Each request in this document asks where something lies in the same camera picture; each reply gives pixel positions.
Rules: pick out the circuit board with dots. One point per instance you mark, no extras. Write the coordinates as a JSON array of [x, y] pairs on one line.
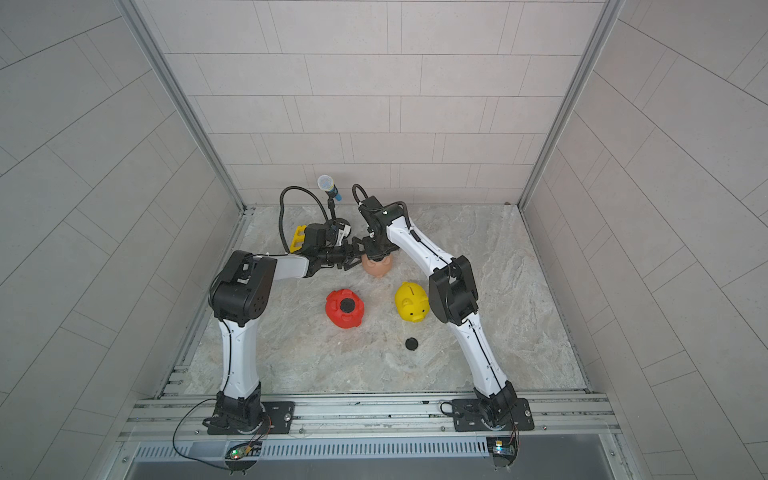
[[243, 451], [502, 451]]

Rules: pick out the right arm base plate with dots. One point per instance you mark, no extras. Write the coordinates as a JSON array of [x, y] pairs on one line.
[[473, 415]]

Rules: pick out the black plug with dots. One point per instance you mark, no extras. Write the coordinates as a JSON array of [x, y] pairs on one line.
[[347, 305], [411, 344]]

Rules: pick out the right circuit board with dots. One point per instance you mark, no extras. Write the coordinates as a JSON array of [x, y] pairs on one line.
[[502, 451]]

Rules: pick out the black microphone stand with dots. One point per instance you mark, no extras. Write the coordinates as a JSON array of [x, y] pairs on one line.
[[327, 185]]

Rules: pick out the yellow piggy bank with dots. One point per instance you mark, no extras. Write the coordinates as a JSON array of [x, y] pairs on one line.
[[411, 302]]

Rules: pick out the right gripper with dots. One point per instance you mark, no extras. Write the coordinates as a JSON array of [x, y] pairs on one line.
[[373, 251]]

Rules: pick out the pink piggy bank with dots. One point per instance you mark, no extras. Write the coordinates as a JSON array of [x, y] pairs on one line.
[[377, 269]]

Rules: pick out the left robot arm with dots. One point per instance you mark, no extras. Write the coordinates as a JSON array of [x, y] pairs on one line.
[[239, 295]]

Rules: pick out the aluminium mounting rail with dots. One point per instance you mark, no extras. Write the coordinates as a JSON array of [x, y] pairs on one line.
[[316, 416]]

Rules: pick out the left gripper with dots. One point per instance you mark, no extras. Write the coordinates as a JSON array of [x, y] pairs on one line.
[[348, 257]]

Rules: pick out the left circuit board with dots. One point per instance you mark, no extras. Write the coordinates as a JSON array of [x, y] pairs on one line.
[[243, 451]]

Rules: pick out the yellow triangular block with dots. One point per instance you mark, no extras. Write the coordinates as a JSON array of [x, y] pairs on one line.
[[298, 239]]

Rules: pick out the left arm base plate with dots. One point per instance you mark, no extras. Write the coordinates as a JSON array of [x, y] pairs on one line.
[[270, 417]]

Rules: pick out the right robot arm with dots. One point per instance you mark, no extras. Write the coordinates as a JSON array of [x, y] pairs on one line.
[[453, 299]]

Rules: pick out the red piggy bank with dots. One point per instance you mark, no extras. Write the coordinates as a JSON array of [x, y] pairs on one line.
[[337, 317]]

